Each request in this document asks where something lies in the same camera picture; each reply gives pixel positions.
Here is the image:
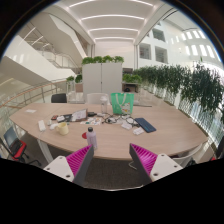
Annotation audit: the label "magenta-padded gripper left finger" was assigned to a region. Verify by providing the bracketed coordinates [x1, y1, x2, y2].
[43, 144, 95, 188]

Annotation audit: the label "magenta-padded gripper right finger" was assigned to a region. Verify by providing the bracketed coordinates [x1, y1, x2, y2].
[128, 143, 184, 186]

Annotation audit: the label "lilac drink bottle black cap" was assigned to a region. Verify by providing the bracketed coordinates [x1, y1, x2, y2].
[86, 126, 99, 151]

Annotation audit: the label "white small packet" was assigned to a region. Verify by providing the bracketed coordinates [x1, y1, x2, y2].
[132, 126, 145, 136]

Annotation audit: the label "pale yellow mug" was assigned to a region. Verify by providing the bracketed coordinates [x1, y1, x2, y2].
[55, 122, 70, 136]

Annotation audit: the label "dark blue notebook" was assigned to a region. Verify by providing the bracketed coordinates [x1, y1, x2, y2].
[134, 117, 157, 134]

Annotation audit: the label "colourful sticker sheet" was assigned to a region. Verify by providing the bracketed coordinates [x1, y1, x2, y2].
[79, 116, 104, 127]

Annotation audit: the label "white shell chair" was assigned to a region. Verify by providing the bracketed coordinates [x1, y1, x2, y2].
[171, 141, 204, 168]

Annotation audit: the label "open printed booklet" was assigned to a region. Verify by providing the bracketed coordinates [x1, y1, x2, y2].
[70, 108, 88, 123]

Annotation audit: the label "white power strip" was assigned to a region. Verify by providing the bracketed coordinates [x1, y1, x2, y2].
[37, 119, 47, 132]

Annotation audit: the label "clear shaker bottle white lid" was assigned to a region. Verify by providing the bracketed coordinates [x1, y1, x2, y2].
[99, 95, 109, 115]

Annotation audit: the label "red and black office chair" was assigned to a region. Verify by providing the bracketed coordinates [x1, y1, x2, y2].
[0, 125, 43, 167]

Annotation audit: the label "green tote bag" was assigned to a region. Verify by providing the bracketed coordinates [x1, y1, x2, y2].
[110, 92, 135, 116]

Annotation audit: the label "small green potted plants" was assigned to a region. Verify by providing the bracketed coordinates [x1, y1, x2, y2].
[65, 75, 83, 93]

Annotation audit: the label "green plants in wooden planter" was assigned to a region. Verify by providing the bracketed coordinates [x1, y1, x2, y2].
[122, 73, 143, 94]

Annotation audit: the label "white cabinet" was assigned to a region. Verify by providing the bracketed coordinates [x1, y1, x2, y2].
[81, 62, 124, 96]

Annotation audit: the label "row of green trees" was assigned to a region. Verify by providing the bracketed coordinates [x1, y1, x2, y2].
[133, 63, 224, 116]

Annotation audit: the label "green plants in cabinet planter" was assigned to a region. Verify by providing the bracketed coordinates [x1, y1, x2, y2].
[81, 55, 125, 65]

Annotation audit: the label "tangle of black cables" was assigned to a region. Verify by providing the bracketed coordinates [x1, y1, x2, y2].
[104, 113, 139, 127]

